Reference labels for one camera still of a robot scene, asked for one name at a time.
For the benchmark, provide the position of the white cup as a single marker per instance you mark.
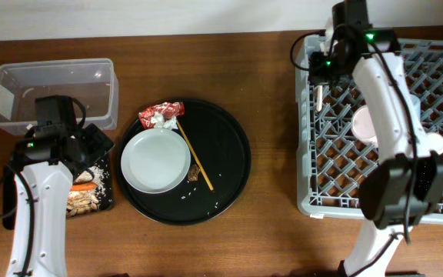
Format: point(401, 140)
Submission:
point(435, 142)

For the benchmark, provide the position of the pink bowl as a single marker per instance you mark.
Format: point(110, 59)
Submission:
point(362, 127)

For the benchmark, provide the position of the grey dishwasher rack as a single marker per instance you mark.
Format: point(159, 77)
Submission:
point(331, 162)

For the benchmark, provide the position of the black rectangular tray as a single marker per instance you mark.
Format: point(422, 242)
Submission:
point(9, 192)

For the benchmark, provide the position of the round black serving tray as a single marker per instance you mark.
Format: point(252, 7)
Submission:
point(222, 148)

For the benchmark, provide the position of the red snack wrapper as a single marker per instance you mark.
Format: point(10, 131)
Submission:
point(168, 109)

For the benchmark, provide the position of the white crumpled tissue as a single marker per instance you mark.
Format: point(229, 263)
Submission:
point(159, 121)

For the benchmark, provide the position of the grey dinner plate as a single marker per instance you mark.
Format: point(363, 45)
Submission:
point(155, 160)

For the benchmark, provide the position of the rice and peanut leftovers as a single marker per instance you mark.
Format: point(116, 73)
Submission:
point(97, 200)

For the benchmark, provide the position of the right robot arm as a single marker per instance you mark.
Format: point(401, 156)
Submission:
point(408, 182)

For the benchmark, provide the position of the clear plastic bin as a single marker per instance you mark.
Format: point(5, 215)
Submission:
point(91, 80)

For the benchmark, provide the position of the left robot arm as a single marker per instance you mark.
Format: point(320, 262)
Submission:
point(45, 163)

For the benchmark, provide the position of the white plastic fork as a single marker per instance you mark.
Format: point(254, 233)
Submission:
point(319, 98)

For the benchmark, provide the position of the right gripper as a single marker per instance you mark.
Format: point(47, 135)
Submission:
point(316, 74)

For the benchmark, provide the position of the brown food scrap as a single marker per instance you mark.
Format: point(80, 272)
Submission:
point(193, 173)

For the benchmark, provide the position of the wooden chopstick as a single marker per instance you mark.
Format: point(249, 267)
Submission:
point(209, 184)

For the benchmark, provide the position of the light blue cup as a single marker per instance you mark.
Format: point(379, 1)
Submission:
point(417, 105)

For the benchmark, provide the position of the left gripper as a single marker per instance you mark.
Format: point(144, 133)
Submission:
point(98, 143)

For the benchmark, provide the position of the orange carrot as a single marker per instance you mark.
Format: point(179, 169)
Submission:
point(83, 187)

